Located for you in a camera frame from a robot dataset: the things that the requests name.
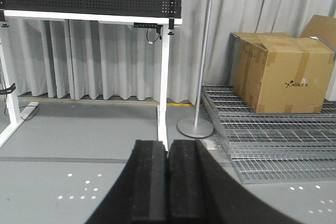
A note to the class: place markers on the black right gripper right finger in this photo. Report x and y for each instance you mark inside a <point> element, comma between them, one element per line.
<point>201,191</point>

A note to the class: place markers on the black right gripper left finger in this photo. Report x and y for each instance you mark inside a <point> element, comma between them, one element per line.
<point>139,193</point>

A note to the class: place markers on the silver sign stand pole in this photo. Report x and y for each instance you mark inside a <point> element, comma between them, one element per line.
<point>197,127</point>

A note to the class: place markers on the steel floor grating stack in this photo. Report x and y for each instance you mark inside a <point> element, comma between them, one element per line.
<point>273,148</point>

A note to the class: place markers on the large taped cardboard box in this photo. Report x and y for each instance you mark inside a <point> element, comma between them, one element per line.
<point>277,73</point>

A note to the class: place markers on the white power strip on floor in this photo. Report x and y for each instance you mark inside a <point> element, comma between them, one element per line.
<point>29,111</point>

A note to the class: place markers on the grey curtain backdrop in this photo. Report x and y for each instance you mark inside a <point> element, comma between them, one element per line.
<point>79,58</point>

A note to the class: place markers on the black desk height controller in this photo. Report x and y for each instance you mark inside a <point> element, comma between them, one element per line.
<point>145,25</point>

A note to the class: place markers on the black pegboard clamp right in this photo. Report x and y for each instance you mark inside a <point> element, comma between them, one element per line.
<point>171,17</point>

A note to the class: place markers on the black pegboard clamp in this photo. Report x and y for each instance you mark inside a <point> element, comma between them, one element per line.
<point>4,23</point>
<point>171,17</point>

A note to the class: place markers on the flattened cardboard box behind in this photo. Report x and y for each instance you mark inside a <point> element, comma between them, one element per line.
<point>322,27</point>

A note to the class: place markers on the black pegboard clamp left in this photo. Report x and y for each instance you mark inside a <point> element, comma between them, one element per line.
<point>4,23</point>

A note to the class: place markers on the white table frame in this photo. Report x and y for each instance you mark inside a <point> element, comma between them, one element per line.
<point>12,99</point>

